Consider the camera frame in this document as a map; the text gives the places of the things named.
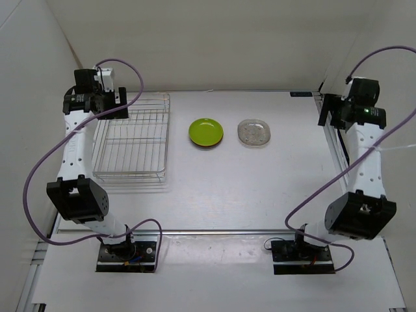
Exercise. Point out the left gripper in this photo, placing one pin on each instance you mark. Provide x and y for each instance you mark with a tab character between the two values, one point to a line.
120	114

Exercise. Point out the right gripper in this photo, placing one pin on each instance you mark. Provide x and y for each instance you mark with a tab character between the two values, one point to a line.
332	103

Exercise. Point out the green plate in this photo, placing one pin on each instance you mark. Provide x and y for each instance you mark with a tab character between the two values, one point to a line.
205	131

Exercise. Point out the orange plate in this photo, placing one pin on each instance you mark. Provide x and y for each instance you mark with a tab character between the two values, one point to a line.
202	147

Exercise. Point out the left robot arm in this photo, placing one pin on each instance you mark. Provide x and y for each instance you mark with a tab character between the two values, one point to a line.
76	194

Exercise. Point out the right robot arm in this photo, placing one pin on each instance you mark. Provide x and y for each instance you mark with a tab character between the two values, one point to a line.
363	210

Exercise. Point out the wire dish rack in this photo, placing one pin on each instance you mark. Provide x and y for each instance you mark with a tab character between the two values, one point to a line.
134	150

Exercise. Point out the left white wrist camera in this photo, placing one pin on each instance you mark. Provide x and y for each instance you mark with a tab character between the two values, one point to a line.
105	76

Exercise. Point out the white cable tie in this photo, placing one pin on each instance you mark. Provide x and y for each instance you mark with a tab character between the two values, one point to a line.
381	149

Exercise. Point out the aluminium rail front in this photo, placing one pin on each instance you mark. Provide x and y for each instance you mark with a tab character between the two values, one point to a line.
194	232

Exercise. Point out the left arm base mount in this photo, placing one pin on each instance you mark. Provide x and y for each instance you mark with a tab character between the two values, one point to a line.
134	255

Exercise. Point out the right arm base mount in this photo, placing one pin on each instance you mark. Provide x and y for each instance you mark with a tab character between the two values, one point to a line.
299	258

